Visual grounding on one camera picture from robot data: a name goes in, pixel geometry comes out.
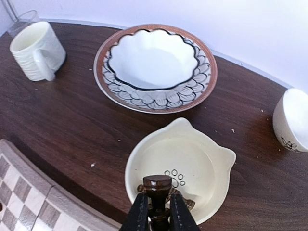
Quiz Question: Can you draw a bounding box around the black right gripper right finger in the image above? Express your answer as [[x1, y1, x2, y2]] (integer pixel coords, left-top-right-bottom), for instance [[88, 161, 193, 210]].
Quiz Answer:
[[170, 193, 200, 231]]

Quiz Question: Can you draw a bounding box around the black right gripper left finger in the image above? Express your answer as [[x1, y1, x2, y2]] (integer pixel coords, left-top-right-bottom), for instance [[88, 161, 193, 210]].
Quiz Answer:
[[120, 193, 148, 231]]

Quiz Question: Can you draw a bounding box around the dark chess piece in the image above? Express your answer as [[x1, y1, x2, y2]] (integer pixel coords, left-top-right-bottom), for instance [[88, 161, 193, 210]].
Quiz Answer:
[[143, 175, 172, 231], [137, 184, 195, 211]]

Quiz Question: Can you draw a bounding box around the dark chess piece in bowl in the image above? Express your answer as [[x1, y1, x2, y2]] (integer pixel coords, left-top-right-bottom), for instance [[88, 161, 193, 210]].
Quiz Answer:
[[137, 184, 195, 211]]

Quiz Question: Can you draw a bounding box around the wooden chess board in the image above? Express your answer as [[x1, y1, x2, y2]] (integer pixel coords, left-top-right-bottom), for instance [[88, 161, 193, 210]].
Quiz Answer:
[[0, 139, 121, 231]]

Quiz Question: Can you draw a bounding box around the cream cat-ear bowl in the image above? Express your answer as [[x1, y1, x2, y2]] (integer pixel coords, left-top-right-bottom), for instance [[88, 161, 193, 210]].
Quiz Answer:
[[125, 117, 236, 225]]

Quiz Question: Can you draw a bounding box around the small white floral bowl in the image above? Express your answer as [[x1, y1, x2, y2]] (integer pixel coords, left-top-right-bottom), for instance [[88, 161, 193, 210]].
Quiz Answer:
[[272, 88, 308, 153]]

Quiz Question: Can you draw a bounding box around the white scalloped bowl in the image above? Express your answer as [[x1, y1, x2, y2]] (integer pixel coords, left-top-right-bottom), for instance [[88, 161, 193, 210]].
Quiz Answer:
[[108, 29, 199, 91]]

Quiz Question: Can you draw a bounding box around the cream ribbed mug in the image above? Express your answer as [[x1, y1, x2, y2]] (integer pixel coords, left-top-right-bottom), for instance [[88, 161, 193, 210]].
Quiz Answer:
[[10, 21, 66, 81]]

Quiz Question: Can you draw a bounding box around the clear drinking glass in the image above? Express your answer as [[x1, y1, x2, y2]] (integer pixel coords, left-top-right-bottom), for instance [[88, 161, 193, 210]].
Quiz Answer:
[[7, 10, 40, 38]]

